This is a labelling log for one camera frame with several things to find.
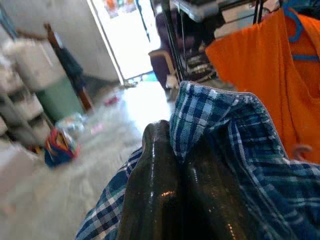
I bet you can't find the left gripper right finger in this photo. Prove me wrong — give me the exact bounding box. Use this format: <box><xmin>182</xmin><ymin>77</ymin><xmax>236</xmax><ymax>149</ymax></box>
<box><xmin>186</xmin><ymin>149</ymin><xmax>254</xmax><ymax>240</ymax></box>

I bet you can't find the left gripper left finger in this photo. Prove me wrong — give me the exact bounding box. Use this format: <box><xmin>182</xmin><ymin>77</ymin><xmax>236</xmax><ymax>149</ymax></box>
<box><xmin>116</xmin><ymin>119</ymin><xmax>188</xmax><ymax>240</ymax></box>

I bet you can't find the blue plaid shirt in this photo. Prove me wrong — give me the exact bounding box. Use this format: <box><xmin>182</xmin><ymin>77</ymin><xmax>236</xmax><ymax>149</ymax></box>
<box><xmin>74</xmin><ymin>80</ymin><xmax>320</xmax><ymax>240</ymax></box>

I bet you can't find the pink plastic hanger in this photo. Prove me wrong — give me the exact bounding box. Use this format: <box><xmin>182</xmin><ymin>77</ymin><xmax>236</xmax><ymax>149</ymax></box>
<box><xmin>291</xmin><ymin>143</ymin><xmax>313</xmax><ymax>161</ymax></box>

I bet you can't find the blue plastic hanger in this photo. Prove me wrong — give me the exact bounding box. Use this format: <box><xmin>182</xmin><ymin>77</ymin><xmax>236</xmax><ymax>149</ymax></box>
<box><xmin>281</xmin><ymin>6</ymin><xmax>320</xmax><ymax>63</ymax></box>

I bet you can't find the pink cloth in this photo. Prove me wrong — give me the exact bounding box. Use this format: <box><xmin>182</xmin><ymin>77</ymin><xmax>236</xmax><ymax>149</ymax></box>
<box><xmin>103</xmin><ymin>95</ymin><xmax>120</xmax><ymax>106</ymax></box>

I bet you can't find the red and blue bag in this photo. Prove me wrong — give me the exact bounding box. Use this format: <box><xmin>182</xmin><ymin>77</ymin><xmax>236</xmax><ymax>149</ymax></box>
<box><xmin>44</xmin><ymin>128</ymin><xmax>81</xmax><ymax>168</ymax></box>

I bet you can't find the white printed plastic bag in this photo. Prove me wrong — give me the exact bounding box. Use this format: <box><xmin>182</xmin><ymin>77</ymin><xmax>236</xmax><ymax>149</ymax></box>
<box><xmin>55</xmin><ymin>112</ymin><xmax>88</xmax><ymax>134</ymax></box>

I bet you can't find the brown wooden furniture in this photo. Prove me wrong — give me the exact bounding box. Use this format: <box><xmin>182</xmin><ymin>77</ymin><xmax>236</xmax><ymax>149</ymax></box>
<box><xmin>43</xmin><ymin>23</ymin><xmax>95</xmax><ymax>113</ymax></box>

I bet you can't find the blue floor mat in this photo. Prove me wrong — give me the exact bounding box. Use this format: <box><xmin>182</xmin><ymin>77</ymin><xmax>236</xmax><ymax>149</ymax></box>
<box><xmin>141</xmin><ymin>71</ymin><xmax>159</xmax><ymax>82</ymax></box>

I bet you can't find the dark purple armchair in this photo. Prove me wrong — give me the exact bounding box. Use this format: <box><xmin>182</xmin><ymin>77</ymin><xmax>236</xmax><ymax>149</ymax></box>
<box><xmin>148</xmin><ymin>12</ymin><xmax>182</xmax><ymax>89</ymax></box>

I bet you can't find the green laundry bin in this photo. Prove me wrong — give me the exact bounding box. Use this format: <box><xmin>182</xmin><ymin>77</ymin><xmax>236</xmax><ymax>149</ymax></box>
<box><xmin>14</xmin><ymin>41</ymin><xmax>86</xmax><ymax>123</ymax></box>

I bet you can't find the orange garment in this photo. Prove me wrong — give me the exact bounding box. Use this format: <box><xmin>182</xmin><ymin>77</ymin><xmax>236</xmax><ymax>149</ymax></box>
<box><xmin>205</xmin><ymin>7</ymin><xmax>320</xmax><ymax>165</ymax></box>

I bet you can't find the black metal drying rack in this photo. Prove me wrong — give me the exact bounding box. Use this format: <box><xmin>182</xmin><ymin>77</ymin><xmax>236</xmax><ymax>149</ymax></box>
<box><xmin>163</xmin><ymin>0</ymin><xmax>285</xmax><ymax>85</ymax></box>

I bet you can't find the white plastic drawer unit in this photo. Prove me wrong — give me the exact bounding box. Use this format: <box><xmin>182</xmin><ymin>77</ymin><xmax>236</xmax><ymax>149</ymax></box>
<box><xmin>0</xmin><ymin>57</ymin><xmax>51</xmax><ymax>151</ymax></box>

